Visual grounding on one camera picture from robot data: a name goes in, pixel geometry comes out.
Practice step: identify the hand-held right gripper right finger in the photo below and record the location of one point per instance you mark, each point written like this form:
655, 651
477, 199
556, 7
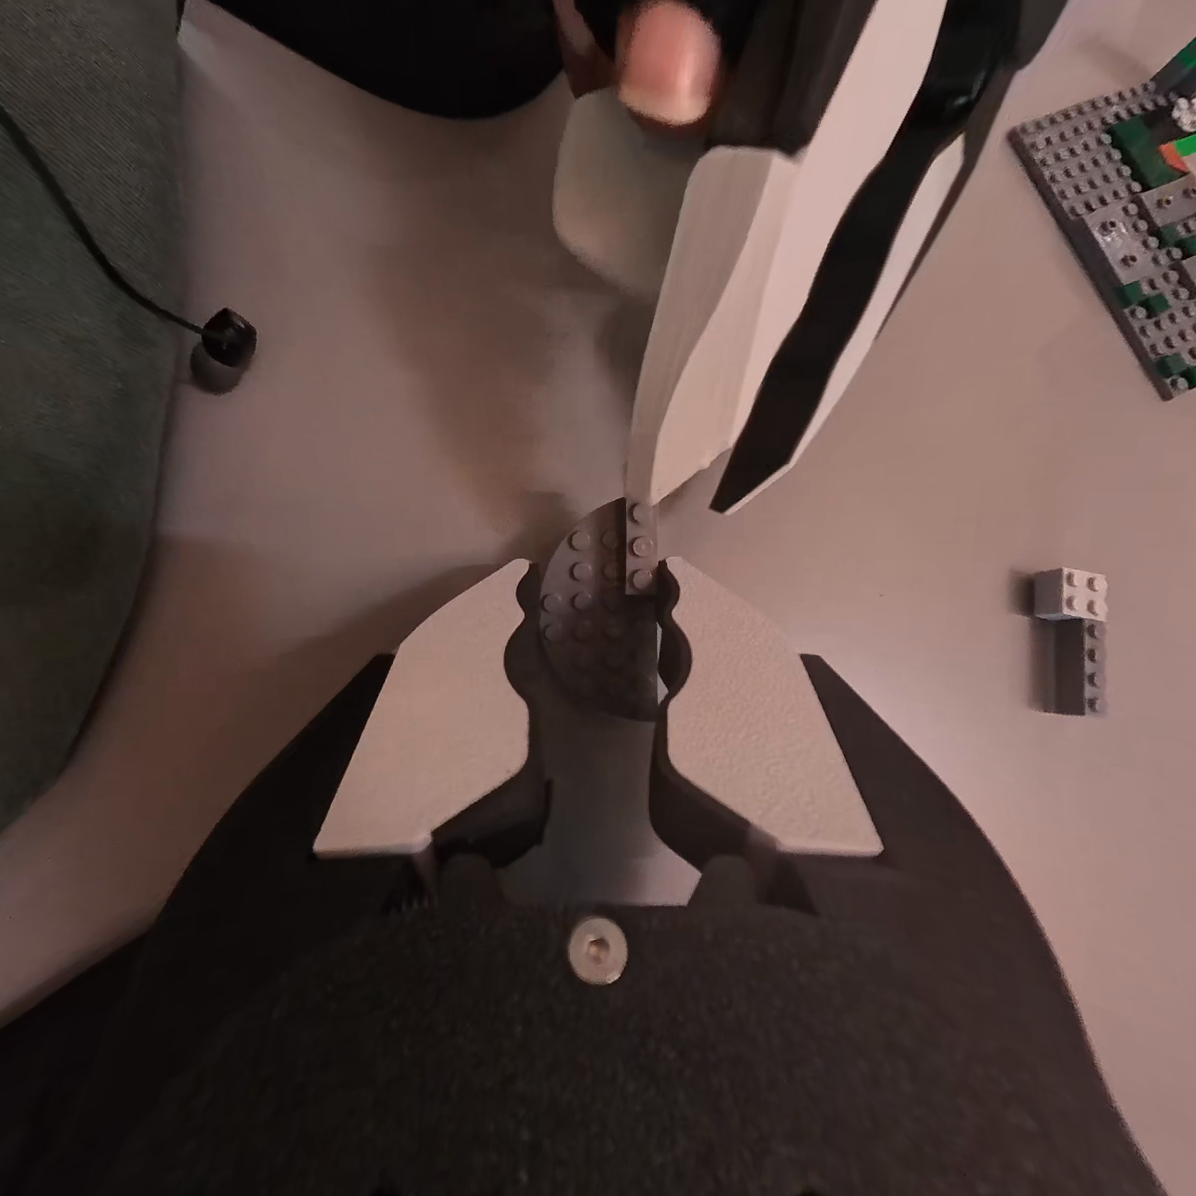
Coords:
766, 747

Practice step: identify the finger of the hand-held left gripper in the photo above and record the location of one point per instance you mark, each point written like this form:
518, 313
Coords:
869, 308
728, 308

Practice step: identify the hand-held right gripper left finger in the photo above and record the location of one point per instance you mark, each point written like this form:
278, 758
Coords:
411, 747

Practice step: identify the dark grey half-round lego plate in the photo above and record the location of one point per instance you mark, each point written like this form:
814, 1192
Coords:
584, 644

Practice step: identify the small light grey lego plate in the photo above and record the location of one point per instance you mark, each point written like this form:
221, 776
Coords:
641, 550

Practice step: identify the person's left hand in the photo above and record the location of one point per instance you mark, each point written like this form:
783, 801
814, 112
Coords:
668, 64

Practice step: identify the grey lego baseplate build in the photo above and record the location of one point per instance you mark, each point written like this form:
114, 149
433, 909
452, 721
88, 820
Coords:
1074, 158

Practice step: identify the light grey lego brick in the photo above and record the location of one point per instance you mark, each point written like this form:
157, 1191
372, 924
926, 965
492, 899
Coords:
1070, 593

